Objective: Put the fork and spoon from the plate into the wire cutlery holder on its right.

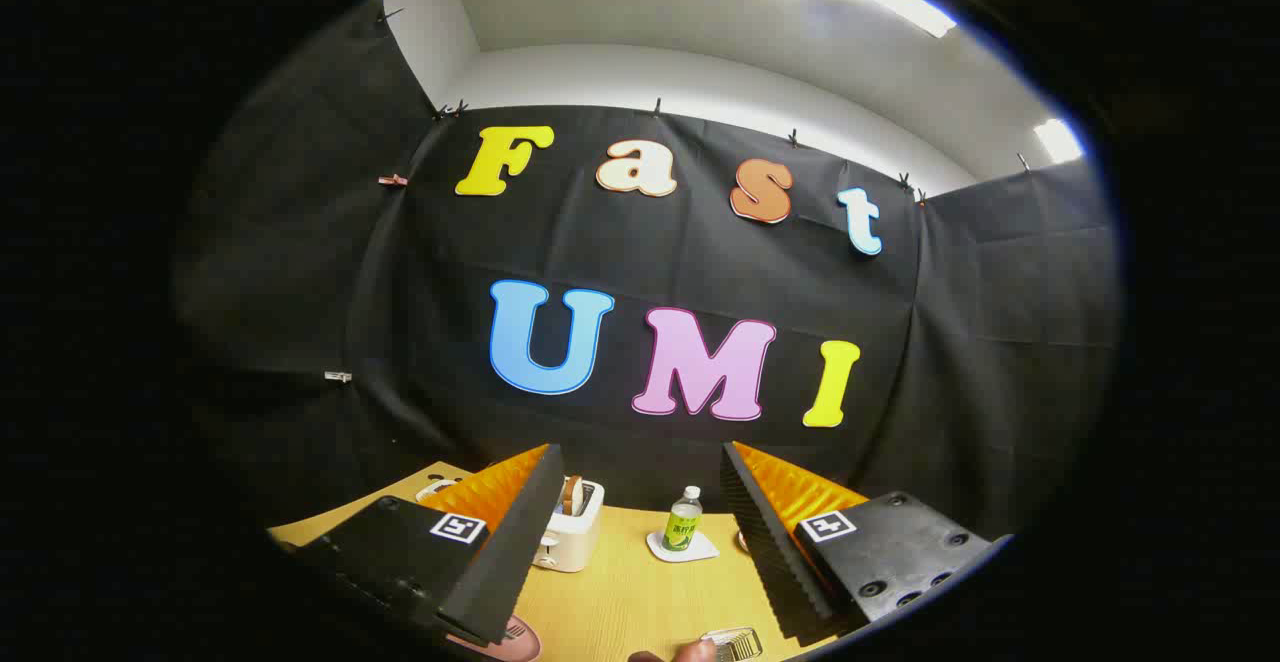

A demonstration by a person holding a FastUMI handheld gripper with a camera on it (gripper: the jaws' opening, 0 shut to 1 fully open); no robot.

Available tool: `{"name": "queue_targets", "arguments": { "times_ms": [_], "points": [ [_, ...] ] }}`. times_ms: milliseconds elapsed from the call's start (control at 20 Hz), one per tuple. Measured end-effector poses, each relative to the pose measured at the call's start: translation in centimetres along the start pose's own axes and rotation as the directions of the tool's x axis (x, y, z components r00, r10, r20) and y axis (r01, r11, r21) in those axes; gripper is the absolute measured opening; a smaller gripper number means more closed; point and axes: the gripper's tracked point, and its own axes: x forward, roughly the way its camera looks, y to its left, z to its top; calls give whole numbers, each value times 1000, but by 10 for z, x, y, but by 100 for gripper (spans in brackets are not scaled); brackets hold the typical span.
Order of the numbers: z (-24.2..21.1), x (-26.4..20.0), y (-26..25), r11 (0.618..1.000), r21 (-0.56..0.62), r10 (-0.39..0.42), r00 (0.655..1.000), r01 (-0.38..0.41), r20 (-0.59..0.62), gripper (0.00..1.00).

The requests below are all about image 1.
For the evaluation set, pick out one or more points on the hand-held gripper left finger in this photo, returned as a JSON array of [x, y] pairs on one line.
[[505, 562]]

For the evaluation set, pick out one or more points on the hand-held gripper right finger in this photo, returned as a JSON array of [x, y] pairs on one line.
[[770, 552]]

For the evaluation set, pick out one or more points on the white coaster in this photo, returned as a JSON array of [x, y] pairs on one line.
[[705, 549]]

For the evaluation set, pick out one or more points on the white toaster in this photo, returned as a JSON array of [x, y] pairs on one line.
[[572, 542]]

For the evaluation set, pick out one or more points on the pink plate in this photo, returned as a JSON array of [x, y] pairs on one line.
[[522, 642]]

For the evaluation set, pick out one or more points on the green label drink bottle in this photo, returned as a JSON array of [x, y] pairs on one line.
[[683, 527]]

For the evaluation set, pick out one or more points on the toast slice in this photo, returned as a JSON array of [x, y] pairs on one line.
[[573, 494]]

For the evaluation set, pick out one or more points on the black backdrop cloth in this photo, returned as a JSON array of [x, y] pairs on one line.
[[620, 242]]

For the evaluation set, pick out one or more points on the orange cloth clip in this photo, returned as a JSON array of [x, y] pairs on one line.
[[392, 180]]

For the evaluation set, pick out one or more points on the small ceiling light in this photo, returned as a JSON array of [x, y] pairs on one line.
[[1058, 140]]

